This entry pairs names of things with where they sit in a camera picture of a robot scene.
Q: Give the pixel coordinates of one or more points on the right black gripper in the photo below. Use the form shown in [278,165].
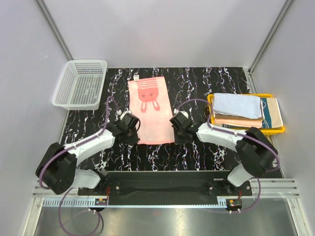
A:
[176,140]

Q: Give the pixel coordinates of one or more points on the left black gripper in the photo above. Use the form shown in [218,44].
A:
[134,139]

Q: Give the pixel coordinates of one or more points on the pink striped cloth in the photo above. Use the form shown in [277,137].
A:
[149,101]

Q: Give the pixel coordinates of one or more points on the peach towel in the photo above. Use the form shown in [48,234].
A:
[239,123]

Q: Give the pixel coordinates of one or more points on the light blue cloth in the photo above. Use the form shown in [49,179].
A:
[248,106]

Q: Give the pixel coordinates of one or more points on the teal beige Doraemon towel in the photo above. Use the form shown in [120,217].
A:
[271,113]

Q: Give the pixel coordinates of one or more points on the yellow cloth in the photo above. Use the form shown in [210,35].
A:
[221,116]

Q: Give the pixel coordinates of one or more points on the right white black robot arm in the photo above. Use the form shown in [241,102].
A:
[255,152]

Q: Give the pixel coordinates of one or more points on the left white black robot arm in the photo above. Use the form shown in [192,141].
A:
[58,169]

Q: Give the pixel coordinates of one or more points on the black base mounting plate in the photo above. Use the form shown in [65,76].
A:
[163,180]

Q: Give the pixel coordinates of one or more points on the white plastic basket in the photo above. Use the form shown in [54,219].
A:
[80,85]

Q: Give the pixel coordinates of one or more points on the yellow plastic tray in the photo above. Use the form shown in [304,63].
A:
[267,132]

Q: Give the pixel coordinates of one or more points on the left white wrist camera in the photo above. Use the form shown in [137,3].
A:
[120,112]

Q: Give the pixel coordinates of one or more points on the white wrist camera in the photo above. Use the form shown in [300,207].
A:
[176,111]
[120,112]

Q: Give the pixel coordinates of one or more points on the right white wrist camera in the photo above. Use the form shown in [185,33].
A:
[176,111]

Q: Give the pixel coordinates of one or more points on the aluminium front rail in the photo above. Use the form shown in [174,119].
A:
[117,196]

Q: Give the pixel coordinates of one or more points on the left aluminium frame post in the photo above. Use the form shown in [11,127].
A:
[54,28]

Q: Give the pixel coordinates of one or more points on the aluminium frame post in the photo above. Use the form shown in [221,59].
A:
[54,28]
[273,30]

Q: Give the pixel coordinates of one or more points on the right aluminium frame post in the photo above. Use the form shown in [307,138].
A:
[273,30]

